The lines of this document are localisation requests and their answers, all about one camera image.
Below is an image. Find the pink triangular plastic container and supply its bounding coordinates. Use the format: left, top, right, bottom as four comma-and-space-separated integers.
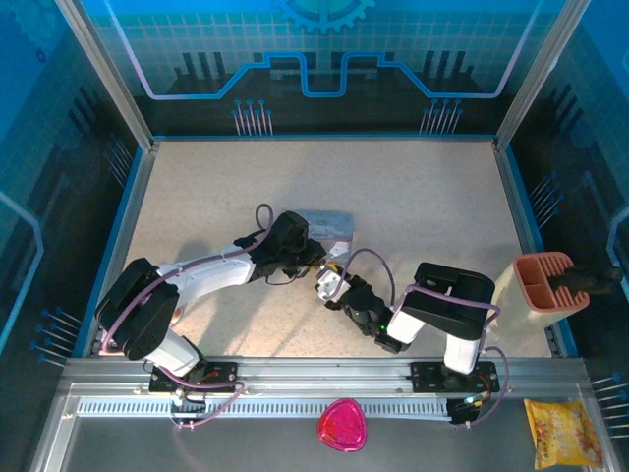
316, 396, 368, 453

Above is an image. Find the pastel cartoon tin box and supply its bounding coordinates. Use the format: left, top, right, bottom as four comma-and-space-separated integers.
294, 209, 356, 262

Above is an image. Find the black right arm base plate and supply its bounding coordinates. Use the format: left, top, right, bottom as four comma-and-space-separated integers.
410, 361, 500, 394

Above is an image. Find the cream and orange utensil holder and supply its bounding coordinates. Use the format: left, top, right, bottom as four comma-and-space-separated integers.
490, 251, 591, 338

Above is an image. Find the aluminium mounting rail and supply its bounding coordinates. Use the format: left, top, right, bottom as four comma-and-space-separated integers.
61, 356, 591, 400

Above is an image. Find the yellow snack bag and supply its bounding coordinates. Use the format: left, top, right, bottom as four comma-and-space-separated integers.
523, 397, 603, 471

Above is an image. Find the white slotted cable duct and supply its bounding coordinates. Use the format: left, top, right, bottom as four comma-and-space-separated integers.
76, 395, 456, 420

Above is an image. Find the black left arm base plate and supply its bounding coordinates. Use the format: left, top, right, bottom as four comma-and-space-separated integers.
149, 361, 240, 394

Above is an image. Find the aluminium table side rail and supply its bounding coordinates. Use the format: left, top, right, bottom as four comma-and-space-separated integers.
493, 142, 562, 358
81, 145, 158, 358

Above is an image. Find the aluminium frame post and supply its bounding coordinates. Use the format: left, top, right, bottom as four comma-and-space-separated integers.
493, 0, 589, 148
52, 0, 159, 151

